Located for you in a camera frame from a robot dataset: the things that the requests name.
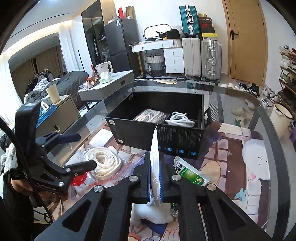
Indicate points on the teal suitcase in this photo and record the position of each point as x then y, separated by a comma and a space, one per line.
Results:
189, 18

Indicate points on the silver suitcase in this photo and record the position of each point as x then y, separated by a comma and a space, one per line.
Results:
211, 60

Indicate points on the white drawer desk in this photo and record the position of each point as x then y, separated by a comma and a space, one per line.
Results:
170, 49

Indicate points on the oval mirror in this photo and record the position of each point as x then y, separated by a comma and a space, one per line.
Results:
155, 31

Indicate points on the white suitcase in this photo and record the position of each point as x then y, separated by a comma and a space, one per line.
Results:
192, 56

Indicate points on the green white sachet pack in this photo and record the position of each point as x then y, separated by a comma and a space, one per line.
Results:
184, 169

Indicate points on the wooden door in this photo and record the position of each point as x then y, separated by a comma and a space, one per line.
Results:
247, 41

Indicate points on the bag of beige rope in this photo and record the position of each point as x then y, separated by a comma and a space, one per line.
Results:
151, 116

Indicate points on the white enamel bucket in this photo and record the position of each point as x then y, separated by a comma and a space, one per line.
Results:
280, 118

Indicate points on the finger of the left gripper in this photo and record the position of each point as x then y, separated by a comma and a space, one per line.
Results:
76, 169
64, 138

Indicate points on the woven laundry basket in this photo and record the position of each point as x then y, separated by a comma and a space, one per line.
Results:
155, 64

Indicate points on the bag of white rope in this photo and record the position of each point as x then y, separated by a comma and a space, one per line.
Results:
108, 163

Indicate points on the white medicine sachet pack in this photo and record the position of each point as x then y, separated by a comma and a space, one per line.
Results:
155, 198

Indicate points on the black cardboard box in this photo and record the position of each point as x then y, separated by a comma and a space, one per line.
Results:
177, 119

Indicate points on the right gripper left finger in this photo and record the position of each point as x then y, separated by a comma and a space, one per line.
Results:
103, 213

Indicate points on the red balloon glue bag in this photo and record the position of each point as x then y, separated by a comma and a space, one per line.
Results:
83, 183

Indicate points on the anime print table mat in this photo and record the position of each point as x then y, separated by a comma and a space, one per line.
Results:
204, 212

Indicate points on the grey side table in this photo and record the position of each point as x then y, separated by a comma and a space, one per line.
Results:
102, 91

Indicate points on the shoe rack with shoes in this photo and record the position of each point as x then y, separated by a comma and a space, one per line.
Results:
287, 76

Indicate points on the white electric kettle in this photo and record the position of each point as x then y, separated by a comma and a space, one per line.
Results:
106, 66

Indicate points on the stack of shoe boxes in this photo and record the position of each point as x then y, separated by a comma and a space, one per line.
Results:
206, 28

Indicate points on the black refrigerator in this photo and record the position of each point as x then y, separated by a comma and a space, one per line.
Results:
119, 35

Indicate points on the white plush toy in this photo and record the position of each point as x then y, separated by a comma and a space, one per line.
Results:
156, 214

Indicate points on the green wet wipes pack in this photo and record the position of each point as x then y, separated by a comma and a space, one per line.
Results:
105, 77

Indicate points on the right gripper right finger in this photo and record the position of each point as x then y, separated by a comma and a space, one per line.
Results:
206, 213

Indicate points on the left hand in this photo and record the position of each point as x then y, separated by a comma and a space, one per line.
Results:
22, 186

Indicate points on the paper cup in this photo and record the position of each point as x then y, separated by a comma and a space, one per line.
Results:
53, 94

